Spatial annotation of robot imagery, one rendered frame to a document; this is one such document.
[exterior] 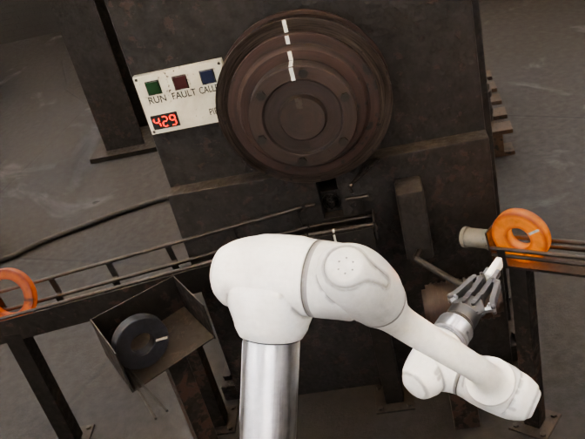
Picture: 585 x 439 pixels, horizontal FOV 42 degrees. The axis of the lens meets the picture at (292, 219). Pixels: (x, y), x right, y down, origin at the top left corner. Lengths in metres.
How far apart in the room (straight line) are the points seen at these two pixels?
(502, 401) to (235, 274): 0.67
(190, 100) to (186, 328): 0.65
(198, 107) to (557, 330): 1.49
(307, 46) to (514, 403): 0.97
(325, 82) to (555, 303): 1.43
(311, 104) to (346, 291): 0.85
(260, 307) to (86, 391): 1.96
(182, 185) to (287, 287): 1.17
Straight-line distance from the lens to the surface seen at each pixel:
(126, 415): 2.98
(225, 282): 1.30
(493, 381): 1.61
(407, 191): 2.18
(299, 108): 1.95
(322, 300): 1.22
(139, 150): 4.98
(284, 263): 1.25
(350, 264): 1.18
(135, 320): 2.07
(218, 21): 2.15
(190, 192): 2.32
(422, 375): 1.71
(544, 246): 2.07
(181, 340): 2.18
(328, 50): 1.96
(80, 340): 3.46
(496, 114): 4.07
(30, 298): 2.60
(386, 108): 2.06
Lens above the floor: 1.88
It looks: 30 degrees down
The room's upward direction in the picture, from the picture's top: 15 degrees counter-clockwise
